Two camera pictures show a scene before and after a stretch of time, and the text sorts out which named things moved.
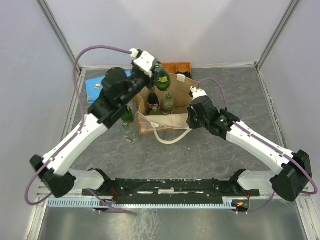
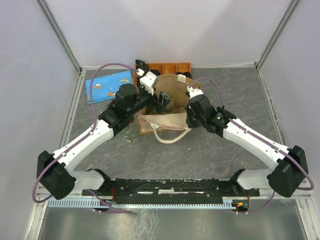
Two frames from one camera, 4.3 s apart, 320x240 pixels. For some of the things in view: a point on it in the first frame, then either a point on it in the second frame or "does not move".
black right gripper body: [194, 122] does not move
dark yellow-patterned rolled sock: [186, 73] does not move
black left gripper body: [150, 82] -> [153, 104]
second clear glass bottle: [168, 105] does not move
